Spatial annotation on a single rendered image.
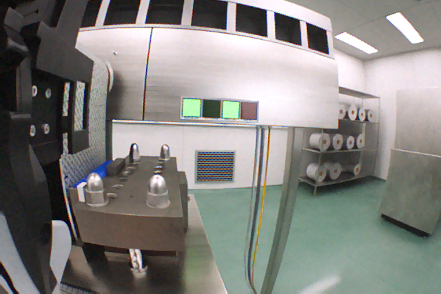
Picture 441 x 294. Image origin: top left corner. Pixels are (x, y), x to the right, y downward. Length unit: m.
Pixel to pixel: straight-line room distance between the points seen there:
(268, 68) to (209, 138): 2.39
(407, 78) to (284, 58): 4.11
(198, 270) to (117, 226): 0.16
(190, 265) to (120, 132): 2.77
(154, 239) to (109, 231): 0.07
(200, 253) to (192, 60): 0.52
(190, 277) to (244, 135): 2.89
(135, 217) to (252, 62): 0.57
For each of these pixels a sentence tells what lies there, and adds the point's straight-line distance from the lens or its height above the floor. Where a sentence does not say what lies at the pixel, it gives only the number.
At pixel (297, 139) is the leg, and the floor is 1.08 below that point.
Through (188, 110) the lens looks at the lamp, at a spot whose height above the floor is 1.18.
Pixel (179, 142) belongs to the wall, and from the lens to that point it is 2.96.
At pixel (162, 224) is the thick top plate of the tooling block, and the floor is 1.02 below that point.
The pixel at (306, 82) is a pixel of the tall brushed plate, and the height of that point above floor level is 1.31.
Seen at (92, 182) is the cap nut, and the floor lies 1.06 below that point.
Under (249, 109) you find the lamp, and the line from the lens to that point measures 0.64.
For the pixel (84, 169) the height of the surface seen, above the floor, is 1.05.
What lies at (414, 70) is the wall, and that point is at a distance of 4.65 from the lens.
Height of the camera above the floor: 1.16
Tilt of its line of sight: 3 degrees down
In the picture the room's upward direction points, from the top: 3 degrees clockwise
